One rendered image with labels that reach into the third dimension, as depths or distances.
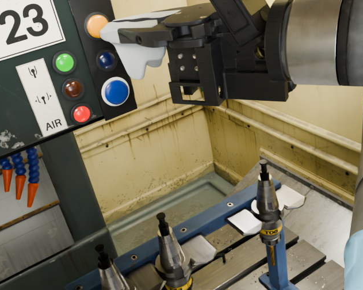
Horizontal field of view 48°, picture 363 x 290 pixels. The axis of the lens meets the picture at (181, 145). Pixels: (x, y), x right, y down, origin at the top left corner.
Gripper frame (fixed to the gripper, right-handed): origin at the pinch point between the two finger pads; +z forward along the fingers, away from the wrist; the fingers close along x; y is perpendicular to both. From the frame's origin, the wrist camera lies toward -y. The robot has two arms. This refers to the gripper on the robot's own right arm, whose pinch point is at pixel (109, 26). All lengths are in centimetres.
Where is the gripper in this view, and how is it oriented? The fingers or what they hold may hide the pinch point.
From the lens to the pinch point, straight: 46.8
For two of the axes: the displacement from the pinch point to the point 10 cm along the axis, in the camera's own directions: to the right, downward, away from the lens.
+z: -8.6, -1.0, 5.0
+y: 1.8, 8.6, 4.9
